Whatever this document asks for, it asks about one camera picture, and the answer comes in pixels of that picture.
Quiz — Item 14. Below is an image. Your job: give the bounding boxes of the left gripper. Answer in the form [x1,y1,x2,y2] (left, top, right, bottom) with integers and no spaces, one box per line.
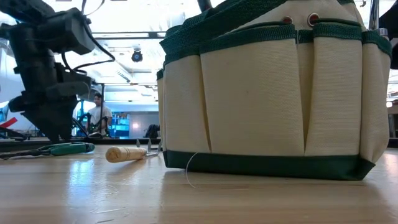
[8,49,93,143]

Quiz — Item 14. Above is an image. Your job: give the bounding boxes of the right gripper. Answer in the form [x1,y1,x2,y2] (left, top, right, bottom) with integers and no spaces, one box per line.
[379,0,398,69]

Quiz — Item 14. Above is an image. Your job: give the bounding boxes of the green-handled pruning shears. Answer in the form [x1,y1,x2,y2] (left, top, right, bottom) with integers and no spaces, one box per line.
[0,141,96,160]

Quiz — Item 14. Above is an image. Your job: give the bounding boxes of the wooden-handled hand fork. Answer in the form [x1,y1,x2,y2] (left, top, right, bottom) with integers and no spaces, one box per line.
[104,138,164,164]

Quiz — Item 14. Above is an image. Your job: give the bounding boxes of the beige canvas green-trimmed gardening bag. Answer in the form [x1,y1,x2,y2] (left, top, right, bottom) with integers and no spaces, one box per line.
[156,0,393,182]

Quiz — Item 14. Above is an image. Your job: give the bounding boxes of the person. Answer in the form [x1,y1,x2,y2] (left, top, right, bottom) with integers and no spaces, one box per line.
[85,92,113,138]

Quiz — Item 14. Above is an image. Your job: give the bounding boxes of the blue storage shelves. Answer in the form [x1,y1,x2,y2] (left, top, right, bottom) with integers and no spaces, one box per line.
[110,112,131,138]

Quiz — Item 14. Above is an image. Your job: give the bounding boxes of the black backpack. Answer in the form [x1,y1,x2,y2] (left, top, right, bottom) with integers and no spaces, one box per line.
[144,123,160,139]

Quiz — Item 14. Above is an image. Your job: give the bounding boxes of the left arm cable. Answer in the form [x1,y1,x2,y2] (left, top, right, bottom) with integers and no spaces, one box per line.
[60,0,116,77]

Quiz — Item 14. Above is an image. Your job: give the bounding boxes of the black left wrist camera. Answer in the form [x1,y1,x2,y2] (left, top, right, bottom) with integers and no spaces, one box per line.
[40,7,96,55]

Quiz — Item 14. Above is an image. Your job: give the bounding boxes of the black overhead camera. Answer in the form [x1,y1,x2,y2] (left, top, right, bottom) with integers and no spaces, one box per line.
[131,49,144,63]

